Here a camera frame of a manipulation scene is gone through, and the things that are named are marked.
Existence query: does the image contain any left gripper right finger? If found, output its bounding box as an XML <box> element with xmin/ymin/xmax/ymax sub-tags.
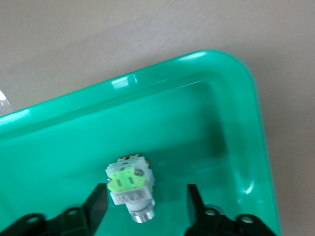
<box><xmin>183</xmin><ymin>183</ymin><xmax>279</xmax><ymax>236</ymax></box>

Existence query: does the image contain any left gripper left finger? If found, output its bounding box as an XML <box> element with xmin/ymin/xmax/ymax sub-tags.
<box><xmin>0</xmin><ymin>183</ymin><xmax>109</xmax><ymax>236</ymax></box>

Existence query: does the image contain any green push button switch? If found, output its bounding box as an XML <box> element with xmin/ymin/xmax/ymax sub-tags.
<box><xmin>105</xmin><ymin>153</ymin><xmax>156</xmax><ymax>224</ymax></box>

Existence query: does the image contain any green plastic tray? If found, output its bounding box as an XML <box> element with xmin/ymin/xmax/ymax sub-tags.
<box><xmin>0</xmin><ymin>50</ymin><xmax>283</xmax><ymax>236</ymax></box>

